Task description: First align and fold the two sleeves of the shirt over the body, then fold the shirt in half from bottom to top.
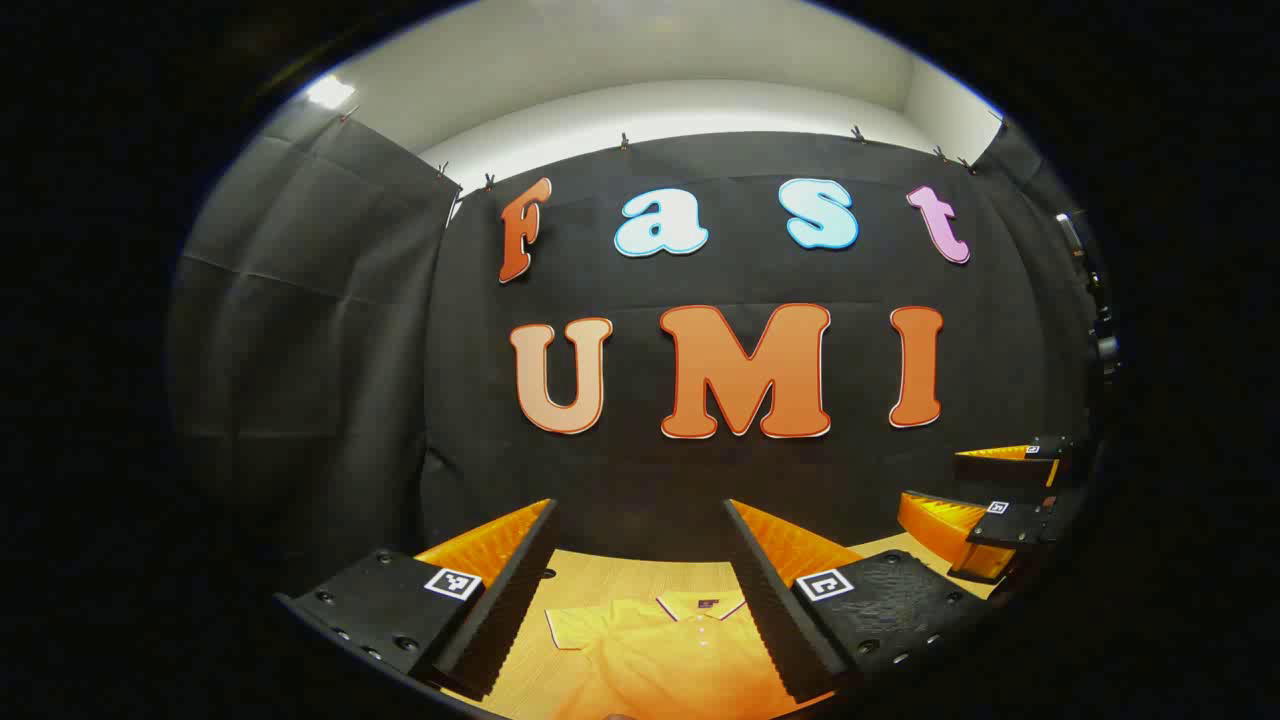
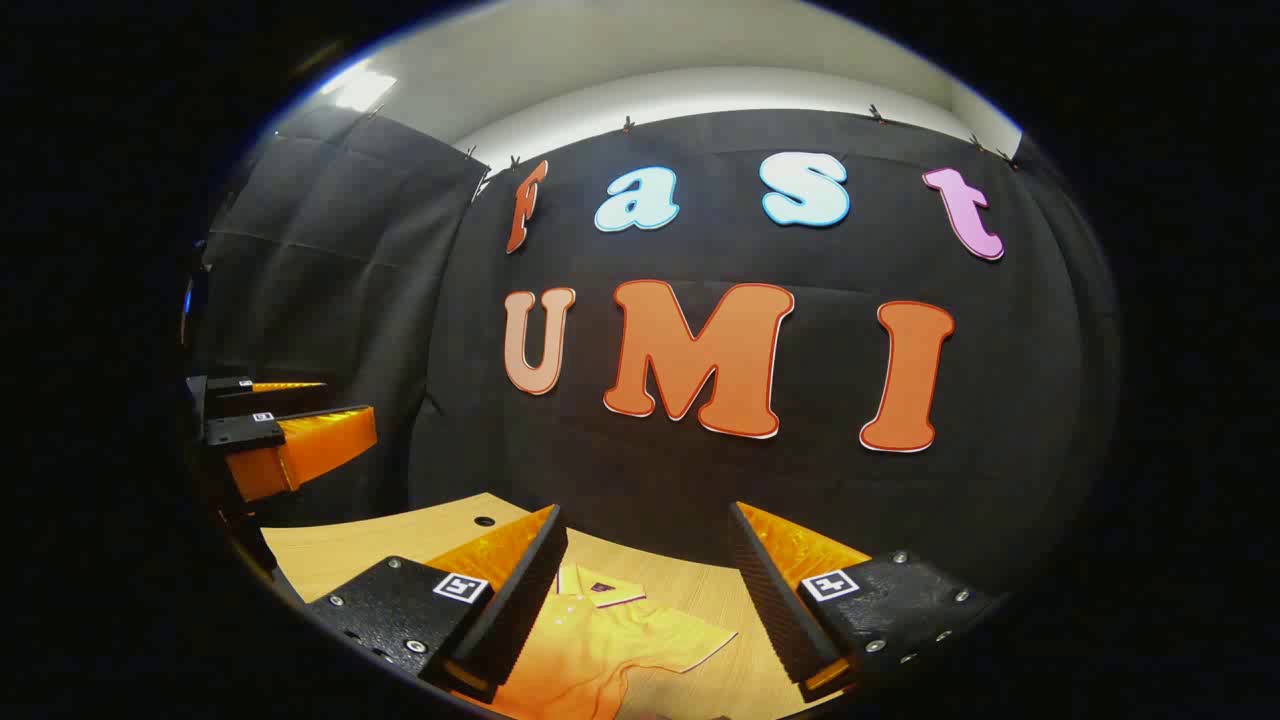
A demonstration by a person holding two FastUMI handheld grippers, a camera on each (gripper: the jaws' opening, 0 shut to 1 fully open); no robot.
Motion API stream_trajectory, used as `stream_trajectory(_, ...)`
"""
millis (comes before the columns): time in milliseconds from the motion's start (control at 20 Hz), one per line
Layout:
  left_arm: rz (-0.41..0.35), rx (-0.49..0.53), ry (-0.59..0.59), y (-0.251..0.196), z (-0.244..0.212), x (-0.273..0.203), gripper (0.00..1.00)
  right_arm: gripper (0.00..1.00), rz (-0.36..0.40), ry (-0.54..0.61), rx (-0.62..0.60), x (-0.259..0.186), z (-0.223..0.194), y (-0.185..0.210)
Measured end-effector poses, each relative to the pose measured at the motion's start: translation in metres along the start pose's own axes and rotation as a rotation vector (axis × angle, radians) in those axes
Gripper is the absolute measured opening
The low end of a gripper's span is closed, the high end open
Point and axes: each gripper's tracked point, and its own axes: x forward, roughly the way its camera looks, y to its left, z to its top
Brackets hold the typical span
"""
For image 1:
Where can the orange T-shirt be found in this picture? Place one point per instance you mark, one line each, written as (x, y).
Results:
(660, 660)

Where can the black backdrop cloth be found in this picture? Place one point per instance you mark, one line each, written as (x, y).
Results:
(760, 480)

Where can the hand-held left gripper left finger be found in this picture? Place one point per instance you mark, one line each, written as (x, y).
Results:
(510, 610)

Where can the ceiling light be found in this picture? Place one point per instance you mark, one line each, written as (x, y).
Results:
(330, 92)

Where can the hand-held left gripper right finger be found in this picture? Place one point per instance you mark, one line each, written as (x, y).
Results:
(775, 620)

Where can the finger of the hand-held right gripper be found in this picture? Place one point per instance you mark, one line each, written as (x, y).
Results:
(960, 530)
(1005, 465)

